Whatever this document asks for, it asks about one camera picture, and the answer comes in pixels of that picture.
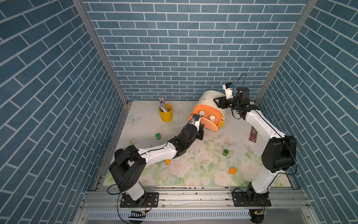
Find pink orange top drawer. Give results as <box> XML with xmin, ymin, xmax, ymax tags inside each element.
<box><xmin>187</xmin><ymin>106</ymin><xmax>226</xmax><ymax>132</ymax></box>

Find yellow drawer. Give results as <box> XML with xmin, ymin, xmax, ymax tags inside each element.
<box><xmin>218</xmin><ymin>119</ymin><xmax>225</xmax><ymax>129</ymax></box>

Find white round drawer cabinet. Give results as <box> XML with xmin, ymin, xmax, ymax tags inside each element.
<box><xmin>196</xmin><ymin>90</ymin><xmax>226</xmax><ymax>113</ymax></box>

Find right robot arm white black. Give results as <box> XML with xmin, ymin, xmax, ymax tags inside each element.
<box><xmin>213</xmin><ymin>82</ymin><xmax>297</xmax><ymax>205</ymax></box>

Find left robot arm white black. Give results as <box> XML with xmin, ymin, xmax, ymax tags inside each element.
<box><xmin>109</xmin><ymin>123</ymin><xmax>204</xmax><ymax>204</ymax></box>

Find green paint can right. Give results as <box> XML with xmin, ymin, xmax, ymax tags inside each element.
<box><xmin>222</xmin><ymin>149</ymin><xmax>229</xmax><ymax>156</ymax></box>

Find green paint can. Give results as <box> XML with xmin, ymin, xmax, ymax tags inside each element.
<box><xmin>222</xmin><ymin>149</ymin><xmax>229</xmax><ymax>156</ymax></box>
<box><xmin>155</xmin><ymin>133</ymin><xmax>161</xmax><ymax>140</ymax></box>

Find green paint can left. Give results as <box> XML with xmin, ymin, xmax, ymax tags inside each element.
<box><xmin>155</xmin><ymin>133</ymin><xmax>161</xmax><ymax>140</ymax></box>

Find floral table mat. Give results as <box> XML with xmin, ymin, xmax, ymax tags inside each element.
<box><xmin>117</xmin><ymin>101</ymin><xmax>266</xmax><ymax>187</ymax></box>

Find yellow pencil cup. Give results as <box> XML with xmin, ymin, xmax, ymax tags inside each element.
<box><xmin>159</xmin><ymin>104</ymin><xmax>173</xmax><ymax>122</ymax></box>

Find red small box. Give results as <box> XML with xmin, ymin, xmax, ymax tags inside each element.
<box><xmin>249</xmin><ymin>127</ymin><xmax>258</xmax><ymax>143</ymax></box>

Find pencils in cup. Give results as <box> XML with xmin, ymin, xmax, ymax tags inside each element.
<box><xmin>158</xmin><ymin>97</ymin><xmax>170</xmax><ymax>113</ymax></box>

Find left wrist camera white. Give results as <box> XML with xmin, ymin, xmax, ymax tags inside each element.
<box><xmin>191</xmin><ymin>114</ymin><xmax>202</xmax><ymax>131</ymax></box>

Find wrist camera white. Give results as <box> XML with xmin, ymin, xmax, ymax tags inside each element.
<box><xmin>223</xmin><ymin>82</ymin><xmax>234</xmax><ymax>99</ymax></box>
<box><xmin>191</xmin><ymin>114</ymin><xmax>202</xmax><ymax>131</ymax></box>

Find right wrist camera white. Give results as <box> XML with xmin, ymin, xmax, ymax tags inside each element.
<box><xmin>223</xmin><ymin>82</ymin><xmax>234</xmax><ymax>99</ymax></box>

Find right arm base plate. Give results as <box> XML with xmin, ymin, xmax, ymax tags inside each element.
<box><xmin>232</xmin><ymin>191</ymin><xmax>271</xmax><ymax>208</ymax></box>

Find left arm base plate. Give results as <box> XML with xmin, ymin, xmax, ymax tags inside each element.
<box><xmin>119</xmin><ymin>192</ymin><xmax>159</xmax><ymax>208</ymax></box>

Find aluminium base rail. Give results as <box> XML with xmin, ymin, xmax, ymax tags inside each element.
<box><xmin>74</xmin><ymin>186</ymin><xmax>319</xmax><ymax>224</ymax></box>

